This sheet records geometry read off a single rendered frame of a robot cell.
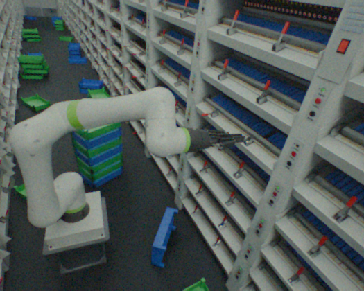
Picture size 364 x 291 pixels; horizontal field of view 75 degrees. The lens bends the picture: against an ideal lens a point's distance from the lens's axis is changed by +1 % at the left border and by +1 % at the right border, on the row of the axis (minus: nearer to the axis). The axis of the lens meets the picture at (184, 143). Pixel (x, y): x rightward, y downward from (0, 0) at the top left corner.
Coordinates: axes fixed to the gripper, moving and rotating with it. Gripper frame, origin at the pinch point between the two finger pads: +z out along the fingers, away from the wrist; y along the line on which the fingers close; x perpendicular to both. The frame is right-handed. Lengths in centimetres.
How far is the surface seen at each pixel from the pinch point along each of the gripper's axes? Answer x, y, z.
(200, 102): -2.5, -42.2, 8.9
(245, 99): 14.7, -6.6, 3.3
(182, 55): 16, -67, 5
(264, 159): -3.5, 11.6, 7.6
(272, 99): 18.8, 2.0, 8.3
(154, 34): 19, -112, 5
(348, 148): 17.4, 34.8, 6.8
